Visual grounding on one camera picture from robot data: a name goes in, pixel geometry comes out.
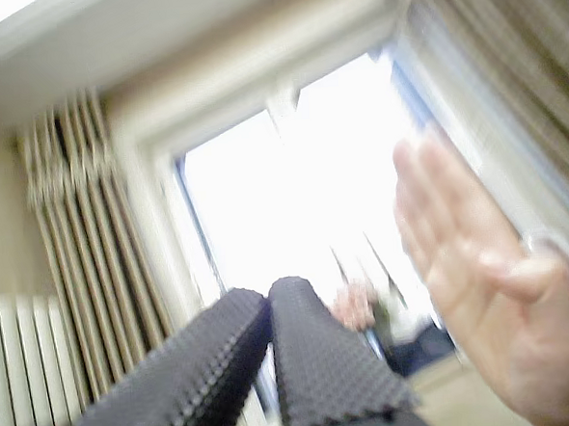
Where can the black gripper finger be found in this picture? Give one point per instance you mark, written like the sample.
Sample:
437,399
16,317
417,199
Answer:
323,365
179,388

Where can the operator left hand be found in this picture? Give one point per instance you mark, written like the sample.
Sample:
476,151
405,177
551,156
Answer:
353,310

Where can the bright window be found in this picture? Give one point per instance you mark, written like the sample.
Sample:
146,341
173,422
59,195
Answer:
288,198

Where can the operator torso grey denim shirt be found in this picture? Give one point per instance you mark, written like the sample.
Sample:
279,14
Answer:
418,349

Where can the beige pleated curtain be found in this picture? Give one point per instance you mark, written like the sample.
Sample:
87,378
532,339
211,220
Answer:
507,64
88,234

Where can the bystander right hand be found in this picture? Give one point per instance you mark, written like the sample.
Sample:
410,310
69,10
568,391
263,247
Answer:
503,315

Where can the white radiator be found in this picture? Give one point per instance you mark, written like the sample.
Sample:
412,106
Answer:
23,369

